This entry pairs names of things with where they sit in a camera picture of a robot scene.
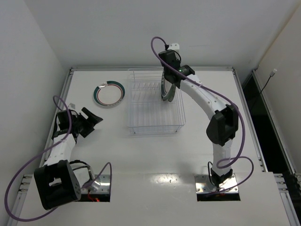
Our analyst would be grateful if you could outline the black wall cable white plug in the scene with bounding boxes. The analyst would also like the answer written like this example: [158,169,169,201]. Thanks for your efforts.
[250,68,277,111]

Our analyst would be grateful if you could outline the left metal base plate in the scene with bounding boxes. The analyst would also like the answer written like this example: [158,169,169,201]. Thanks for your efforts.
[81,175,111,195]

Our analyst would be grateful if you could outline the white plate with dark rim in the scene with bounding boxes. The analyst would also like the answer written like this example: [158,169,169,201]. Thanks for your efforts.
[168,84,176,102]

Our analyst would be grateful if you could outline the white wire dish rack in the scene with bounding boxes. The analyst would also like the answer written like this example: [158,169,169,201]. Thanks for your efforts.
[127,67,186,135]

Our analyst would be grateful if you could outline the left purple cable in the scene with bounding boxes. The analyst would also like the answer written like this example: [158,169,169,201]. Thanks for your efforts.
[4,95,112,222]

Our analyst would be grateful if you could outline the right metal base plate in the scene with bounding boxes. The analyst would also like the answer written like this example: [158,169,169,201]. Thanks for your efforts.
[195,174,239,194]

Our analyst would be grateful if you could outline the blue patterned green plate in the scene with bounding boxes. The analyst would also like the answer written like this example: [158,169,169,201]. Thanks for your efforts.
[161,89,169,101]

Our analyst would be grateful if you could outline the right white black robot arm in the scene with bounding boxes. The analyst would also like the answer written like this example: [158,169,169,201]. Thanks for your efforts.
[158,49,238,187]

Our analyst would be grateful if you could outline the metal base plate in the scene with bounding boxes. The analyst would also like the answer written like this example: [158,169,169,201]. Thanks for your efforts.
[81,175,111,195]
[195,174,239,194]

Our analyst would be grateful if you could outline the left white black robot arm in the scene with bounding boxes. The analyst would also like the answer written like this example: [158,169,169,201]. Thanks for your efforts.
[34,107,103,210]

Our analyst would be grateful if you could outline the green red rimmed plate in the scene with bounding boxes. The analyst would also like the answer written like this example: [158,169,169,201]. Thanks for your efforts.
[160,72,172,91]
[93,81,125,108]

